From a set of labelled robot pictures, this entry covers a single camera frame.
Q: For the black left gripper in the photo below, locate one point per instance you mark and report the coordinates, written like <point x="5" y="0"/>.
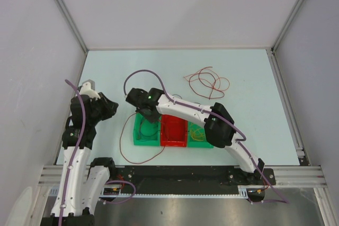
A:
<point x="110" y="106"/>

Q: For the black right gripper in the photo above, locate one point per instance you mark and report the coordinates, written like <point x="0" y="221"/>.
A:
<point x="150" y="119"/>

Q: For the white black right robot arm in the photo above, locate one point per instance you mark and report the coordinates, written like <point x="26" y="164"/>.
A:
<point x="219" y="126"/>

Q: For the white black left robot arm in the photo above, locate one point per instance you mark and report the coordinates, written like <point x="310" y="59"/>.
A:
<point x="81" y="183"/>

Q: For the left green plastic bin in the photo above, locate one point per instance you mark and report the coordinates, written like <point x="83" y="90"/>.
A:
<point x="146" y="133"/>

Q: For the green plastic bin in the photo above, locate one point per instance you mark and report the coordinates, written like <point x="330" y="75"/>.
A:
<point x="197" y="137"/>
<point x="146" y="133"/>

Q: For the red plastic bin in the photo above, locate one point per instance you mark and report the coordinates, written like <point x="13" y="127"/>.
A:
<point x="173" y="132"/>

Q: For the right green plastic bin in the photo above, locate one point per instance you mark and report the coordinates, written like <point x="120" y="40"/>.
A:
<point x="197" y="137"/>

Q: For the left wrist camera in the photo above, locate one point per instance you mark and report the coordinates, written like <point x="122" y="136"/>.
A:
<point x="88" y="88"/>

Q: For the slotted cable duct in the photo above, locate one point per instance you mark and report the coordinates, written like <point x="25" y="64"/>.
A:
<point x="109" y="193"/>

